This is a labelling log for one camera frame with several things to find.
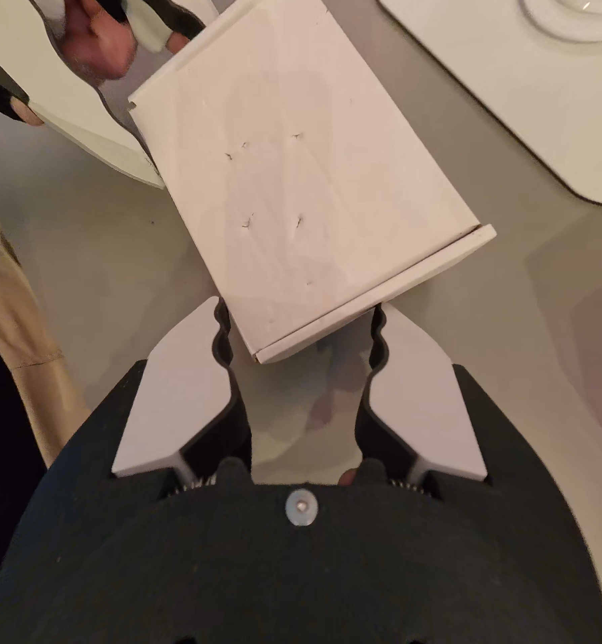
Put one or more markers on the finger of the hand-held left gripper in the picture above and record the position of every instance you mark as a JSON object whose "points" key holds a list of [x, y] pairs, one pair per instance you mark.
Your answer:
{"points": [[19, 60], [195, 12]]}

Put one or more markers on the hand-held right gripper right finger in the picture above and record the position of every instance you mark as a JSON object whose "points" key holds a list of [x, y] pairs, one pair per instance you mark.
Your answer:
{"points": [[421, 402]]}

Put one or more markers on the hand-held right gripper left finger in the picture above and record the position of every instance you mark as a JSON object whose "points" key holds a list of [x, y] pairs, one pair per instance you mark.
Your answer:
{"points": [[180, 397]]}

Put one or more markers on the white cardboard box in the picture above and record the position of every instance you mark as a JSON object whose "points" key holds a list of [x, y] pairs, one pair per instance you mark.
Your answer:
{"points": [[306, 176]]}

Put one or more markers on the person's left hand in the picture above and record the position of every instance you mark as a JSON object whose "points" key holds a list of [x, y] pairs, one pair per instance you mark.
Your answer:
{"points": [[100, 45]]}

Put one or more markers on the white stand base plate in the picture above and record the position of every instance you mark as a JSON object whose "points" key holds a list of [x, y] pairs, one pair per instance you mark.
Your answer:
{"points": [[507, 90]]}

